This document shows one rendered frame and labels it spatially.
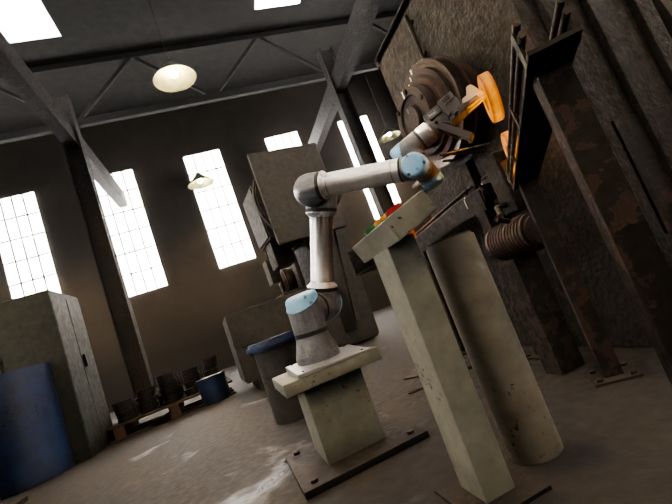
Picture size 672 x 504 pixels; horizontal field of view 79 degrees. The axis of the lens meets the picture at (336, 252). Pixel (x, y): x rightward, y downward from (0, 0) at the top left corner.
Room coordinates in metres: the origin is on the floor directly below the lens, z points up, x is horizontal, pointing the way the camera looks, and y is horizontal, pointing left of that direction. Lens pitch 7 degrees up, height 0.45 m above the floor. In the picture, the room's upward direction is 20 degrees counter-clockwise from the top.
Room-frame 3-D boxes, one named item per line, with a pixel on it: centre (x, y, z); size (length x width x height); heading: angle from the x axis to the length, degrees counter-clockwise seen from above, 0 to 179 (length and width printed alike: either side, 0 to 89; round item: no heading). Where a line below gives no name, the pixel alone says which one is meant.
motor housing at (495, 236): (1.40, -0.60, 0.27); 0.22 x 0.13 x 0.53; 16
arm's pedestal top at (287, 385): (1.42, 0.18, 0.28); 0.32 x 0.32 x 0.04; 18
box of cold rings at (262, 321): (4.20, 0.80, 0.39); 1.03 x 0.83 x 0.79; 110
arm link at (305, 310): (1.42, 0.17, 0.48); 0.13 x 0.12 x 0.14; 157
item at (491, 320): (0.98, -0.26, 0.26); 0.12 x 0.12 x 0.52
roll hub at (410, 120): (1.73, -0.54, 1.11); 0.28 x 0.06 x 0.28; 16
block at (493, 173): (1.54, -0.71, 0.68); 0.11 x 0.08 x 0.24; 106
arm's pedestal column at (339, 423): (1.42, 0.18, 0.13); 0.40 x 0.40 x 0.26; 18
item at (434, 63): (1.76, -0.64, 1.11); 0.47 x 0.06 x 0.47; 16
